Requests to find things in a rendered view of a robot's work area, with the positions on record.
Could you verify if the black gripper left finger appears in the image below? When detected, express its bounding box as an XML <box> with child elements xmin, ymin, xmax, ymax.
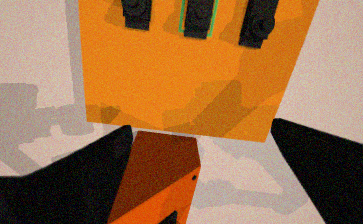
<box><xmin>0</xmin><ymin>125</ymin><xmax>133</xmax><ymax>224</ymax></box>

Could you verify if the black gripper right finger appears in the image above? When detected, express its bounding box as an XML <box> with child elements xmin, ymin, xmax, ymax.
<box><xmin>271</xmin><ymin>118</ymin><xmax>363</xmax><ymax>224</ymax></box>

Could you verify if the black micro servo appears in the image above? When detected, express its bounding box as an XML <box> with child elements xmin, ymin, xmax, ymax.
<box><xmin>184</xmin><ymin>0</ymin><xmax>214</xmax><ymax>40</ymax></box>

